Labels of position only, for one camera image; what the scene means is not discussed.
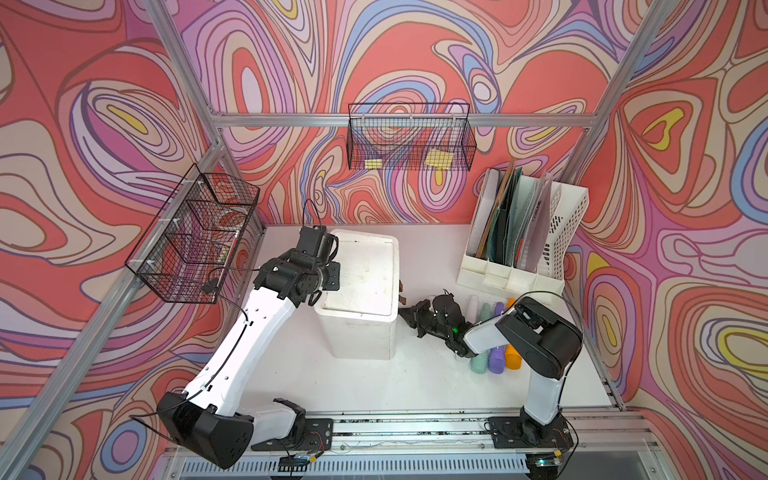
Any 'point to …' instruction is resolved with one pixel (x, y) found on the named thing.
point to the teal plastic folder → (511, 217)
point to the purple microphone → (497, 356)
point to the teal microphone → (480, 363)
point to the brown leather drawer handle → (400, 286)
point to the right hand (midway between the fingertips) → (396, 315)
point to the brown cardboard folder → (496, 209)
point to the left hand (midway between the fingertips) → (332, 273)
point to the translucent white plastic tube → (472, 309)
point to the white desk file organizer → (568, 202)
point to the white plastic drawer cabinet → (362, 314)
